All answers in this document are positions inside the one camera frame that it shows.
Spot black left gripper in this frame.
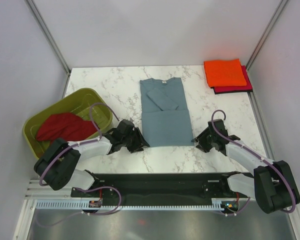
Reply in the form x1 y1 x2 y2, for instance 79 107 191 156
121 127 149 154

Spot blue-grey t-shirt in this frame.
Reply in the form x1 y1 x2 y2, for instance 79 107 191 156
139 77 194 148

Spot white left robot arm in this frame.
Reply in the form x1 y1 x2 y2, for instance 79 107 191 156
34 119 150 191

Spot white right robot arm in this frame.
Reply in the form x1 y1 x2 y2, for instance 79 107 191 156
192 119 300 214

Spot folded crimson t-shirt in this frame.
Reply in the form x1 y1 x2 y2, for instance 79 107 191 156
211 65 253 95

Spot folded orange t-shirt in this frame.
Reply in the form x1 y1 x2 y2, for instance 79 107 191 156
203 58 247 88

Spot olive green plastic bin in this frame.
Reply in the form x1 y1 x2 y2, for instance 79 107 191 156
22 88 114 160

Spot red t-shirt in bin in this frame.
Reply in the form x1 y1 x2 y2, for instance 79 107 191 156
35 112 98 143

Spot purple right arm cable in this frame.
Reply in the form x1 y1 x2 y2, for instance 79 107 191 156
211 109 298 217

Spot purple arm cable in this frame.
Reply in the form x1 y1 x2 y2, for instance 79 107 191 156
211 109 298 217
38 102 122 187

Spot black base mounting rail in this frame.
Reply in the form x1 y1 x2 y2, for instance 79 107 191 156
71 172 245 205

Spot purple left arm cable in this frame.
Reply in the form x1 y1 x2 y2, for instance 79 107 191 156
38 102 122 187

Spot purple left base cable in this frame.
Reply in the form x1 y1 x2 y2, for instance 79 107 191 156
73 186 123 217

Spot aluminium table edge rail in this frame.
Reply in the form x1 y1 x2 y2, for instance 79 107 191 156
247 92 275 160

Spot white slotted cable duct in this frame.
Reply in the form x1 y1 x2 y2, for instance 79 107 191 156
35 198 236 211

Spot left aluminium frame post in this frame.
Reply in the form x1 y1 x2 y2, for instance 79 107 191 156
24 0 72 75

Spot aluminium frame post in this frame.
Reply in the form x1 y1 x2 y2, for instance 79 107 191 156
24 0 72 75
246 0 290 71

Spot right aluminium frame post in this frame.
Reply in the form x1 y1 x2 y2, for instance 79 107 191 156
246 0 290 71

